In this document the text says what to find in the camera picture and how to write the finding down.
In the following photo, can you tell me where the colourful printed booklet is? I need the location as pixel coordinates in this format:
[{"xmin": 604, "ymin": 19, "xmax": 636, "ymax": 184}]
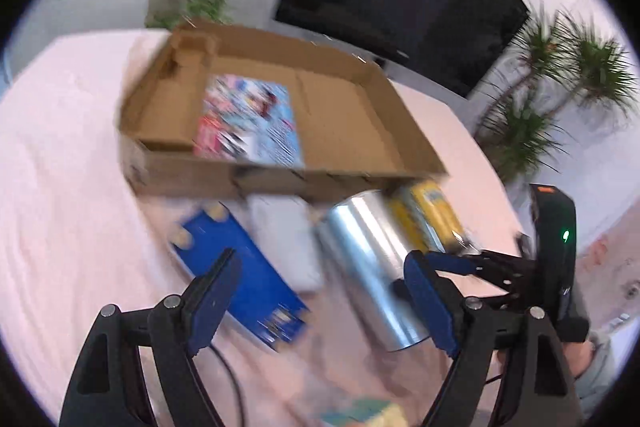
[{"xmin": 194, "ymin": 74, "xmax": 306, "ymax": 168}]

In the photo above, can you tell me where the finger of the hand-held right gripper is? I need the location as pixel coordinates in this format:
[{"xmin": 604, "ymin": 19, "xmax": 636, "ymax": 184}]
[{"xmin": 424, "ymin": 249, "xmax": 538, "ymax": 308}]

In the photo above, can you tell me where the silver metal can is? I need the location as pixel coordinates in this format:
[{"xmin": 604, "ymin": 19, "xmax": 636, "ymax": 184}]
[{"xmin": 317, "ymin": 189, "xmax": 436, "ymax": 353}]

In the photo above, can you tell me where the pastel puzzle cube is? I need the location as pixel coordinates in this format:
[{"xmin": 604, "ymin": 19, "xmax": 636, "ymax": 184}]
[{"xmin": 320, "ymin": 397, "xmax": 408, "ymax": 427}]

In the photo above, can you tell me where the white box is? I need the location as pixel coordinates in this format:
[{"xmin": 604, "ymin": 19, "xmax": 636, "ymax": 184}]
[{"xmin": 247, "ymin": 194, "xmax": 326, "ymax": 293}]

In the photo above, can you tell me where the cardboard box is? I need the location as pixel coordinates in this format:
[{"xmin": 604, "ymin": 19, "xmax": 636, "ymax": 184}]
[{"xmin": 117, "ymin": 19, "xmax": 448, "ymax": 202}]

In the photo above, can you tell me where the blue box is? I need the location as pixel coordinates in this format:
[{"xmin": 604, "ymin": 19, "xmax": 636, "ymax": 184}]
[{"xmin": 167, "ymin": 202, "xmax": 311, "ymax": 353}]

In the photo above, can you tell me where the yellow labelled bottle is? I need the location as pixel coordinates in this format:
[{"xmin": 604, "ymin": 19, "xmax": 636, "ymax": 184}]
[{"xmin": 385, "ymin": 179, "xmax": 481, "ymax": 258}]

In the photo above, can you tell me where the person's right forearm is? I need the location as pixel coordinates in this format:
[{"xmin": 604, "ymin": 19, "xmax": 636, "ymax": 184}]
[{"xmin": 570, "ymin": 332, "xmax": 618, "ymax": 413}]

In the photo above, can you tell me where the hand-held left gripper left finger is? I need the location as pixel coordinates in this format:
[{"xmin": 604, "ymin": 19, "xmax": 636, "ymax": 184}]
[{"xmin": 59, "ymin": 248, "xmax": 244, "ymax": 427}]

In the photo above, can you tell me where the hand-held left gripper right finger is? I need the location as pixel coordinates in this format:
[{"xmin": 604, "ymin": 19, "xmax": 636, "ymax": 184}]
[{"xmin": 403, "ymin": 251, "xmax": 586, "ymax": 427}]

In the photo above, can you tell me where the potted palm plant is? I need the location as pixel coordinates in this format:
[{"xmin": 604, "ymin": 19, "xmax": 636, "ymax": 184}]
[{"xmin": 472, "ymin": 7, "xmax": 640, "ymax": 182}]

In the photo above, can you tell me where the black cable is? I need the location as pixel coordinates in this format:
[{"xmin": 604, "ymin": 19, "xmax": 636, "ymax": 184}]
[{"xmin": 207, "ymin": 344, "xmax": 247, "ymax": 427}]

